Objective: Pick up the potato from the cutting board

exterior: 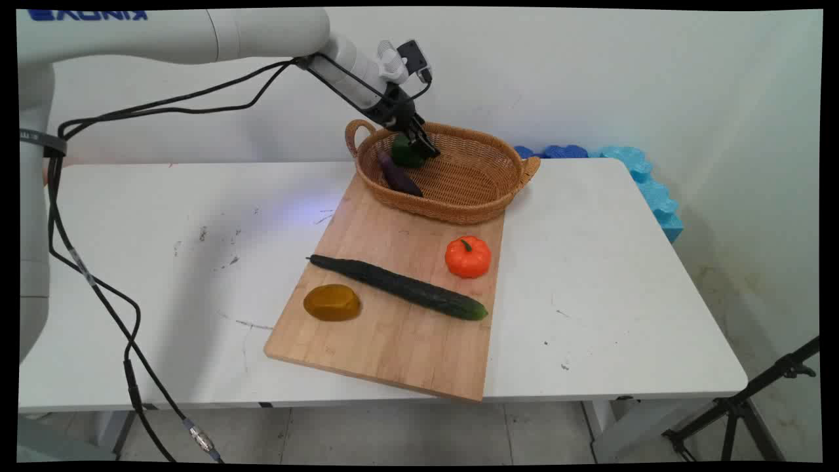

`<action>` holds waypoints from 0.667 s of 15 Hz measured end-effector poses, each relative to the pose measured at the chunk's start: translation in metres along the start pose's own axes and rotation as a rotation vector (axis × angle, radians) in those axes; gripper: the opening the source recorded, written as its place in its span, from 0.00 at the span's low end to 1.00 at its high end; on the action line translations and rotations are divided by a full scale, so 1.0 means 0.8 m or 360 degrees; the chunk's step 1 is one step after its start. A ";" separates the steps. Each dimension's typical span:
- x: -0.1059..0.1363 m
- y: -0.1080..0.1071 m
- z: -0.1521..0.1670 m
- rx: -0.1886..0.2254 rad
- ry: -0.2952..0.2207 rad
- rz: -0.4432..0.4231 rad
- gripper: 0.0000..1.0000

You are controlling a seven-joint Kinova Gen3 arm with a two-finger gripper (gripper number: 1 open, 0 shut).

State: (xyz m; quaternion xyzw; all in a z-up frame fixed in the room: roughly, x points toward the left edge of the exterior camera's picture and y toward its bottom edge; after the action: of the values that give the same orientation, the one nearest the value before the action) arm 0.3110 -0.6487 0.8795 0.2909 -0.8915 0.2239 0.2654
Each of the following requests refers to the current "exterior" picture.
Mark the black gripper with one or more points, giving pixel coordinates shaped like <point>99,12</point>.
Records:
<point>395,108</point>

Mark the green toy bell pepper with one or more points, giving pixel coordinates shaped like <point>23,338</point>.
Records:
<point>402,155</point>

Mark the mustard yellow toy potato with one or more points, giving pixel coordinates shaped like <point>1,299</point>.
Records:
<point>331,303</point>

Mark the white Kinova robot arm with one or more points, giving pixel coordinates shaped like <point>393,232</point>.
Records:
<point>164,36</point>

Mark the purple toy eggplant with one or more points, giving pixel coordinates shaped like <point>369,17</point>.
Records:
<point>398,178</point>

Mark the woven wicker basket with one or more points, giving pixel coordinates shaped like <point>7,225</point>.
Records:
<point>472,190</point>

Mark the orange toy pumpkin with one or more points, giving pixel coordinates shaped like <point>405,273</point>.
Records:
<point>468,259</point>

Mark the dark blue foam piece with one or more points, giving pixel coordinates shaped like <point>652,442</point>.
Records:
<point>557,152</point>

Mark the dark green toy cucumber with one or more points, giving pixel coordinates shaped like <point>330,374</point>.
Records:
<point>400,286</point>

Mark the wooden cutting board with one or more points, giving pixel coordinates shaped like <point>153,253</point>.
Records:
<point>393,347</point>

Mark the light blue foam piece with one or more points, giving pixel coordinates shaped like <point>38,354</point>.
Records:
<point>655,196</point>

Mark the white table leg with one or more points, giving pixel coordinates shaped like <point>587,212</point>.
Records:
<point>606,429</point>
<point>118,429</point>

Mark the black tripod stand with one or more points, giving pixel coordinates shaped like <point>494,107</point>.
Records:
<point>737,406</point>

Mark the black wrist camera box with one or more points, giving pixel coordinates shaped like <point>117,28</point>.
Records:
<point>414,59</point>

